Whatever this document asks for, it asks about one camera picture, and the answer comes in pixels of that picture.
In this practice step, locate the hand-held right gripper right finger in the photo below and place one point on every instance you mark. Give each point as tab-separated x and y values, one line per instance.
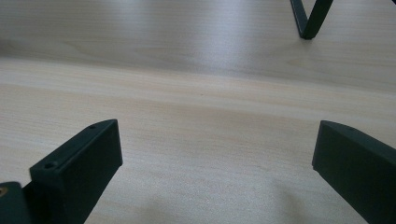
358	168

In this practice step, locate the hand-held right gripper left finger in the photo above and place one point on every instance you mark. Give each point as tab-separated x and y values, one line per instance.
74	174

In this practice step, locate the black metal stand leg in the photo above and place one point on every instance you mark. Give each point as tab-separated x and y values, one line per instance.
313	21

